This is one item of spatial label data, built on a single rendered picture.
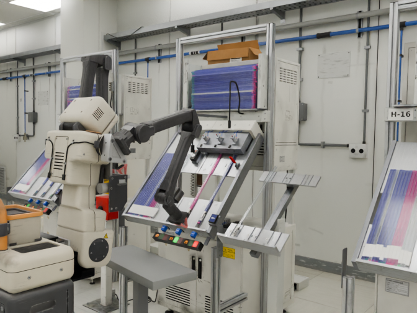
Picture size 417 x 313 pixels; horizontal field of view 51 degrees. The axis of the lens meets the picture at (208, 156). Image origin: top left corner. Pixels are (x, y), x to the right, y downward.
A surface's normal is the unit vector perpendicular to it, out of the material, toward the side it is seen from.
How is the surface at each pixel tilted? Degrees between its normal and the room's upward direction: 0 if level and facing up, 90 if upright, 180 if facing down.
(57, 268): 90
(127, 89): 90
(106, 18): 90
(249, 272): 90
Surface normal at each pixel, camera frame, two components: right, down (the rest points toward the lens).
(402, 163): -0.43, -0.69
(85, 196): 0.76, 0.04
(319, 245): -0.62, 0.03
